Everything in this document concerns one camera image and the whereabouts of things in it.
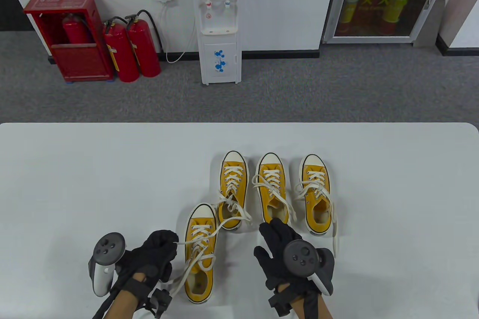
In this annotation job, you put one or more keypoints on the person's left hand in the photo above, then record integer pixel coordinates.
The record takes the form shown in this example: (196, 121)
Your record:
(153, 253)

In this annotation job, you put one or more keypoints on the person's right hand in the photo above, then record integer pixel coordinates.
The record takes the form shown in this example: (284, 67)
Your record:
(273, 263)

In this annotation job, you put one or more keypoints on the white shoe lace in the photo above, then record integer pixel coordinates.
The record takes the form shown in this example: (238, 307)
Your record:
(198, 233)
(272, 175)
(315, 177)
(232, 177)

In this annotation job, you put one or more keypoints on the person's right forearm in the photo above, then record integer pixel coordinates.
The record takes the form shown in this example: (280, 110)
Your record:
(297, 306)

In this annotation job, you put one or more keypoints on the black hand controller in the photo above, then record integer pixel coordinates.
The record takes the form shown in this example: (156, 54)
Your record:
(108, 248)
(301, 257)

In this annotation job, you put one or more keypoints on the white water dispenser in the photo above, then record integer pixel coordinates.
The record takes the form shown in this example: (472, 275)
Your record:
(220, 68)

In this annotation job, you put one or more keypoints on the red fire extinguisher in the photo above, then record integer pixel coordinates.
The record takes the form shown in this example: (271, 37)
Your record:
(121, 53)
(75, 33)
(144, 49)

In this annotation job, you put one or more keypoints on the red extinguisher cabinet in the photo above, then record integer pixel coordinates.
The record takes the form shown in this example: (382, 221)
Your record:
(80, 61)

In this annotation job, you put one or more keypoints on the glass fire hydrant cabinet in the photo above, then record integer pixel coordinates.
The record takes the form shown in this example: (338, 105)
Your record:
(389, 1)

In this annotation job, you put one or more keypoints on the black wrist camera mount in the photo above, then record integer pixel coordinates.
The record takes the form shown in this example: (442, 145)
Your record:
(162, 298)
(278, 302)

